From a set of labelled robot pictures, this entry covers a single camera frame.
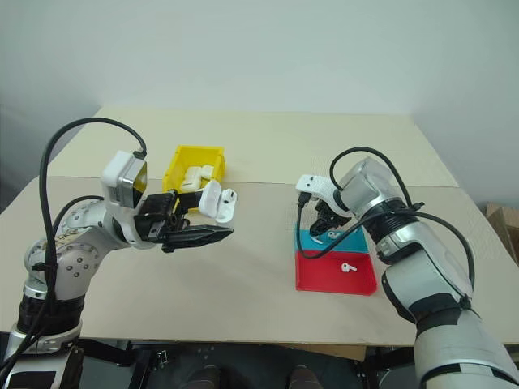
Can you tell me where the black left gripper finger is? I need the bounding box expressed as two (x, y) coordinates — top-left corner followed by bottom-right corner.
(161, 224), (236, 253)
(177, 189), (207, 212)

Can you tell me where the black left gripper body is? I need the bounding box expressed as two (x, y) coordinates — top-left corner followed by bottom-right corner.
(133, 190), (191, 254)

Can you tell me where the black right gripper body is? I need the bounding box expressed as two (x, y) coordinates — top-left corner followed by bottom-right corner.
(313, 198), (350, 229)

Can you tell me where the yellow plastic bin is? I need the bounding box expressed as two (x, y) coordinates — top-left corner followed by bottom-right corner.
(161, 144), (228, 214)

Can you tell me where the blue flat tray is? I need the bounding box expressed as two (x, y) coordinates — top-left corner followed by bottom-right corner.
(292, 224), (371, 254)

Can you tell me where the red flat tray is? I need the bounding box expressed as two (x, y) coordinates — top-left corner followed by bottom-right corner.
(294, 250), (380, 293)

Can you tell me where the brown cardboard box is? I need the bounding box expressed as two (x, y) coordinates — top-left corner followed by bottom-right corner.
(484, 201), (519, 264)

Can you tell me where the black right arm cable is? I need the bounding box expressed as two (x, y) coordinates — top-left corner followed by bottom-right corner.
(296, 146), (476, 309)

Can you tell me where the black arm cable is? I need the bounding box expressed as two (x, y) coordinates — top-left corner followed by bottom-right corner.
(0, 117), (148, 378)
(296, 146), (476, 309)

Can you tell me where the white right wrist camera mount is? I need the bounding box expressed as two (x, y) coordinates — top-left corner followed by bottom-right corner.
(295, 173), (350, 213)

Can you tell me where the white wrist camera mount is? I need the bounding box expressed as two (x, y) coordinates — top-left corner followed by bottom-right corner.
(295, 173), (350, 213)
(100, 150), (149, 212)

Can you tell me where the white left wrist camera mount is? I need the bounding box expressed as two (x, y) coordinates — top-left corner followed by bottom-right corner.
(100, 150), (149, 212)

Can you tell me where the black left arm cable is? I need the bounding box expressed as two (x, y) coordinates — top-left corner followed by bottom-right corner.
(0, 117), (148, 378)

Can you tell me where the black frame under table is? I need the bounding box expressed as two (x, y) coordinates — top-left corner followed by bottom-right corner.
(75, 339), (419, 389)

